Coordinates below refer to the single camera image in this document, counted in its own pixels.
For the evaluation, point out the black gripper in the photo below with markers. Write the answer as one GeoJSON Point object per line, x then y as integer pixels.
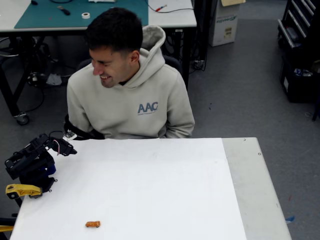
{"type": "Point", "coordinates": [67, 147]}

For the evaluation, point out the small orange object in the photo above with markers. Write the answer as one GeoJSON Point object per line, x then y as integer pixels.
{"type": "Point", "coordinates": [92, 224]}

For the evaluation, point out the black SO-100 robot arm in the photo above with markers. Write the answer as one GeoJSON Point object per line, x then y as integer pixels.
{"type": "Point", "coordinates": [25, 162]}

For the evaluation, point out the grey caster wheel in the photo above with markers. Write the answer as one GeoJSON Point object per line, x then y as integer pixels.
{"type": "Point", "coordinates": [22, 119]}

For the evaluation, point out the yellow table clamp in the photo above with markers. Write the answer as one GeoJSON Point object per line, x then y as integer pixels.
{"type": "Point", "coordinates": [5, 228]}
{"type": "Point", "coordinates": [22, 189]}

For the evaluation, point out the man in beige hoodie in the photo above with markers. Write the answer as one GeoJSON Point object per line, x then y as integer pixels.
{"type": "Point", "coordinates": [125, 107]}

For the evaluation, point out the large white paper sheet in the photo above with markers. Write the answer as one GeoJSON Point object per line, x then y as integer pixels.
{"type": "Point", "coordinates": [150, 187]}

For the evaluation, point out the green cutting mat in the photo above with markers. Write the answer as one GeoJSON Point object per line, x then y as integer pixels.
{"type": "Point", "coordinates": [50, 17]}

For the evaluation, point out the white tape roll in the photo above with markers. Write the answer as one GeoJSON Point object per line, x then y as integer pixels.
{"type": "Point", "coordinates": [85, 15]}

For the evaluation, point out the black utility knife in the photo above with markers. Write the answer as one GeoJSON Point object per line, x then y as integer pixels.
{"type": "Point", "coordinates": [64, 10]}

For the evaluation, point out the small black mouse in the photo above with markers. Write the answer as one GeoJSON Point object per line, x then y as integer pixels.
{"type": "Point", "coordinates": [34, 2]}

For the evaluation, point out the white cardboard box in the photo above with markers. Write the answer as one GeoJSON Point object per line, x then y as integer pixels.
{"type": "Point", "coordinates": [223, 27]}

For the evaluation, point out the beige paper folder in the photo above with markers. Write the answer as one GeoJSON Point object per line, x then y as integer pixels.
{"type": "Point", "coordinates": [232, 2]}

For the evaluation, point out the blue tape scrap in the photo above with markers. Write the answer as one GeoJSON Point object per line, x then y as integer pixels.
{"type": "Point", "coordinates": [290, 219]}

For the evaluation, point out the black storage bin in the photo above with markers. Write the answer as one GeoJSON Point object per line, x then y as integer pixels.
{"type": "Point", "coordinates": [300, 87]}

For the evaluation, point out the black drawer cabinet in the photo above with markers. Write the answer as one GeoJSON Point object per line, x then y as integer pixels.
{"type": "Point", "coordinates": [300, 20]}

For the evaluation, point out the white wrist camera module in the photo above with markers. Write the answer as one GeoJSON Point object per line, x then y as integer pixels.
{"type": "Point", "coordinates": [69, 135]}

